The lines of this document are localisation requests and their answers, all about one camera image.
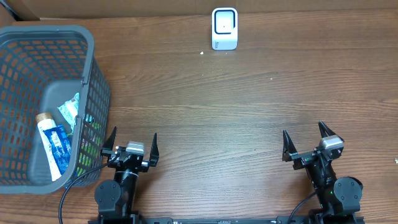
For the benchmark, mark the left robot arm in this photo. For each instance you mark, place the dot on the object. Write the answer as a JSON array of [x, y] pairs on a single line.
[[115, 196]]

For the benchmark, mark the mint green white packet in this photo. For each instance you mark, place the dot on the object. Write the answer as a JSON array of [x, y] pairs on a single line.
[[69, 110]]

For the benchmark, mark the blue snack packet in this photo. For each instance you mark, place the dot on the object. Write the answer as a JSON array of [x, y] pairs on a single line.
[[61, 147]]

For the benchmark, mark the white barcode scanner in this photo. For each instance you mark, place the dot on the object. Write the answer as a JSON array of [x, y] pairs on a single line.
[[224, 28]]

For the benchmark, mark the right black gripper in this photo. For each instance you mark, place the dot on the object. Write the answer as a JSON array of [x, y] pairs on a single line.
[[301, 158]]

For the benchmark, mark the grey plastic mesh basket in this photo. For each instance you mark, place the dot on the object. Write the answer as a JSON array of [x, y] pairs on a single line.
[[41, 68]]

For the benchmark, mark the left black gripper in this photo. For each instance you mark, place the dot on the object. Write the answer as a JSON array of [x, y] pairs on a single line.
[[106, 150]]

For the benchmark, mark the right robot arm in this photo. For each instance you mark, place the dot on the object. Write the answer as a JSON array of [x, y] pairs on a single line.
[[339, 198]]

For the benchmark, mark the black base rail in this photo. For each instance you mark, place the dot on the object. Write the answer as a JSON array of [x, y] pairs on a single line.
[[278, 220]]

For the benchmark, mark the white tube with gold cap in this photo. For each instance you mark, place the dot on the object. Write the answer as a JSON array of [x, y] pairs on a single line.
[[46, 122]]

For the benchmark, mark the green gummy candy bag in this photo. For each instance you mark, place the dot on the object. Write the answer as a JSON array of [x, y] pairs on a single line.
[[89, 152]]

